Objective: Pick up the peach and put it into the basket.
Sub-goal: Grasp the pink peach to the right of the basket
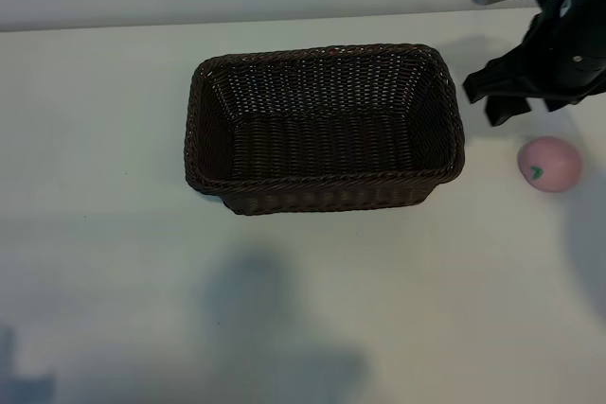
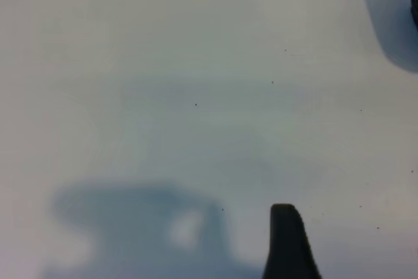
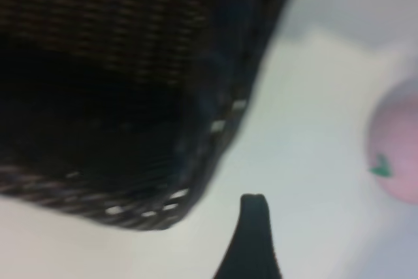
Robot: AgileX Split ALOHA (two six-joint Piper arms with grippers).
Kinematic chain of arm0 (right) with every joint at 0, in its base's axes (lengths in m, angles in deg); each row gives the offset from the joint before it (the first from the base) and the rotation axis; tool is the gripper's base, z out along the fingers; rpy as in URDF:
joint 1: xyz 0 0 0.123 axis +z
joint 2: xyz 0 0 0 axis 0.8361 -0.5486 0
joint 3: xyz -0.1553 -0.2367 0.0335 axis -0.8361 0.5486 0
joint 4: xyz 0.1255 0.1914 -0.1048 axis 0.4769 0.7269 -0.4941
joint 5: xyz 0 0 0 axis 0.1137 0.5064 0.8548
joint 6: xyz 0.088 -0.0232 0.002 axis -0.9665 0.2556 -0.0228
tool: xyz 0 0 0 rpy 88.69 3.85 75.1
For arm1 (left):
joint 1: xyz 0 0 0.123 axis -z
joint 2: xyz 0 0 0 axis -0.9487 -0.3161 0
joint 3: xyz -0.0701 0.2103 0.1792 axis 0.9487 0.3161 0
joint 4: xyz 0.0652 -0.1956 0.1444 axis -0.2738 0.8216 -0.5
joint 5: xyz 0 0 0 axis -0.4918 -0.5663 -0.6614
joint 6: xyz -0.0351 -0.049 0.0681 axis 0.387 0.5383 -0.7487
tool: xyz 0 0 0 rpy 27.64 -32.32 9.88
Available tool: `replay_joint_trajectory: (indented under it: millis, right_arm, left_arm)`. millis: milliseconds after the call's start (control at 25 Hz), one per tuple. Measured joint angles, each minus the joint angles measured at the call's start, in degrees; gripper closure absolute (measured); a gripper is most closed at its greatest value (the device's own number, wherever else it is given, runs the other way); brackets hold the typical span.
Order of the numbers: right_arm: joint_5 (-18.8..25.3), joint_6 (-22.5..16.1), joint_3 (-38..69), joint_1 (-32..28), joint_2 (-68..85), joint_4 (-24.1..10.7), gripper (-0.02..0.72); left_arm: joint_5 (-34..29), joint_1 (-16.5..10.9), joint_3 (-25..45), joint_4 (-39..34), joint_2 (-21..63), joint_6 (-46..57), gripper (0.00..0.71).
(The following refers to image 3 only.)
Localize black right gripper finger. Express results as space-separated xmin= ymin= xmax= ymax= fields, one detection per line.
xmin=212 ymin=193 xmax=283 ymax=279

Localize pink peach with green mark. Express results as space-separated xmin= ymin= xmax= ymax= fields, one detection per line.
xmin=367 ymin=78 xmax=418 ymax=206

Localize dark brown wicker basket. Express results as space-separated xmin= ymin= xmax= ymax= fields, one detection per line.
xmin=0 ymin=0 xmax=303 ymax=231

